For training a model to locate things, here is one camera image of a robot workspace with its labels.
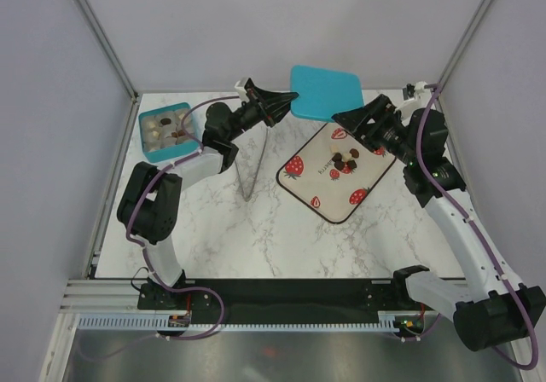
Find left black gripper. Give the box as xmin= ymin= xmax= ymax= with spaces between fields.
xmin=226 ymin=87 xmax=300 ymax=142

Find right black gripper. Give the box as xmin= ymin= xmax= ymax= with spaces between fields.
xmin=333 ymin=94 xmax=419 ymax=165

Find teal box lid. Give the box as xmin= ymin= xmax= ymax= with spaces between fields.
xmin=290 ymin=65 xmax=364 ymax=122

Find metal tweezers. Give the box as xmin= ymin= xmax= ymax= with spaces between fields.
xmin=235 ymin=126 xmax=269 ymax=202

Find teal chocolate box tray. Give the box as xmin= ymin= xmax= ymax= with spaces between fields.
xmin=138 ymin=102 xmax=200 ymax=164

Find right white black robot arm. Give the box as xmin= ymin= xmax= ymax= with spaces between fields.
xmin=332 ymin=95 xmax=545 ymax=357

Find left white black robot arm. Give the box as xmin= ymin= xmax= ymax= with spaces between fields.
xmin=117 ymin=78 xmax=299 ymax=309

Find dark faceted chocolate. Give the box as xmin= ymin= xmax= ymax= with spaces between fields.
xmin=334 ymin=162 xmax=346 ymax=171

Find strawberry pattern square plate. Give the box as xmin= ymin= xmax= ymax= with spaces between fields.
xmin=276 ymin=123 xmax=395 ymax=224

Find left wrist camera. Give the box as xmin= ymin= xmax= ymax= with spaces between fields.
xmin=234 ymin=78 xmax=250 ymax=101

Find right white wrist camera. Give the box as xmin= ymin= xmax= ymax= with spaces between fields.
xmin=402 ymin=81 xmax=430 ymax=103

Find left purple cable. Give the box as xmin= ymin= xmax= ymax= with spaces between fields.
xmin=125 ymin=95 xmax=242 ymax=272

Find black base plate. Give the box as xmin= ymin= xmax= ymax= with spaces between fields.
xmin=137 ymin=279 xmax=421 ymax=324

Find aluminium frame rail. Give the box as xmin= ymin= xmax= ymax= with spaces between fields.
xmin=59 ymin=277 xmax=146 ymax=313

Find slotted grey cable duct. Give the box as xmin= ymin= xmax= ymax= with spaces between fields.
xmin=77 ymin=312 xmax=402 ymax=333

